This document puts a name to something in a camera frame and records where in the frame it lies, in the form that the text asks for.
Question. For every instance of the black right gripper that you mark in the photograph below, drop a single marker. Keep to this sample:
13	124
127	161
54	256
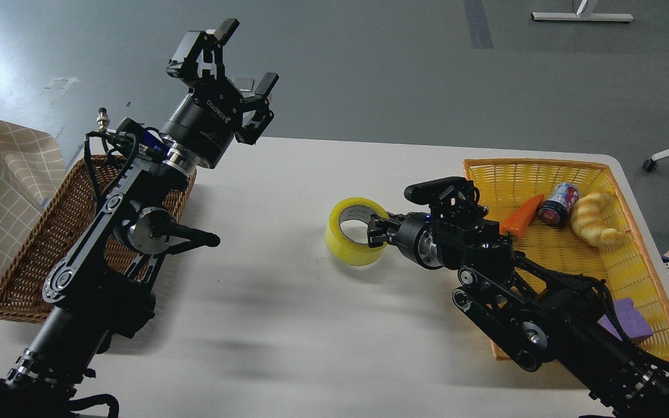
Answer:
410	233

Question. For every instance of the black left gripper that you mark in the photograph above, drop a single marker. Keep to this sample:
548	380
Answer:
204	120

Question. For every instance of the yellow tape roll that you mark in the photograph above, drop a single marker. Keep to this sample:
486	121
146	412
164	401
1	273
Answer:
343	247

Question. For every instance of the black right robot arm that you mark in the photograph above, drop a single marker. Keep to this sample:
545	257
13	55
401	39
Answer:
533	314

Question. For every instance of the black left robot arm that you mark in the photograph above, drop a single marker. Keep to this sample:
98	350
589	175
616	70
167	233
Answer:
103	285

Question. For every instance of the yellow plastic basket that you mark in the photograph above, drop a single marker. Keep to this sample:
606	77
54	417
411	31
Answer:
628	270

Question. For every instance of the orange toy carrot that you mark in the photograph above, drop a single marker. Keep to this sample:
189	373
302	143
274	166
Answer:
515	226

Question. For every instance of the small soda can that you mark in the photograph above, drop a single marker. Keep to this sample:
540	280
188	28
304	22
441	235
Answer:
557	209

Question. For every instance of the brown wicker basket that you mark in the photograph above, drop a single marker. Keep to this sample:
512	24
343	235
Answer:
65	219

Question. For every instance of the toy bread croissant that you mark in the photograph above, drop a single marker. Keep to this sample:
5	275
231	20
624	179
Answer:
588	223

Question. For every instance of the purple foam block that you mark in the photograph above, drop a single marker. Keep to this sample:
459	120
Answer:
630	320

